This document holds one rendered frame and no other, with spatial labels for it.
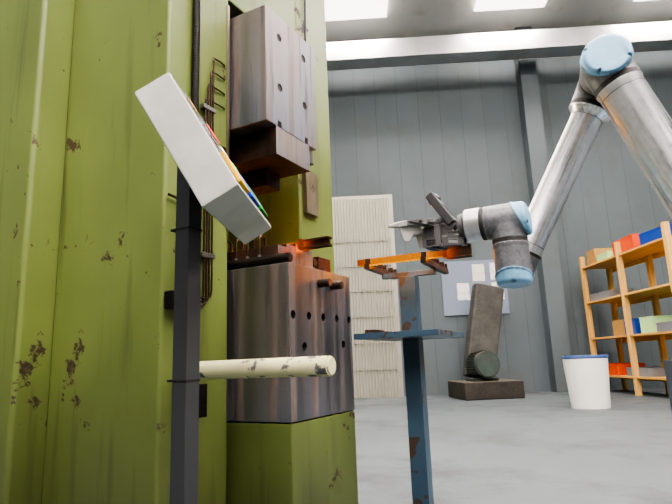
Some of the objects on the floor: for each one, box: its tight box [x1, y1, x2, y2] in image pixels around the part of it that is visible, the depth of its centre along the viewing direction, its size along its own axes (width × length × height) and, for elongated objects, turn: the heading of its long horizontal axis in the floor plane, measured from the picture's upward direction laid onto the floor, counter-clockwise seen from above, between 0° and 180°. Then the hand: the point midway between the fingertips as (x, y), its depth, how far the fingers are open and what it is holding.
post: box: [169, 166, 202, 504], centre depth 110 cm, size 4×4×108 cm
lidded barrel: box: [561, 354, 611, 409], centre depth 619 cm, size 48×51×59 cm
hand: (397, 229), depth 157 cm, fingers open, 14 cm apart
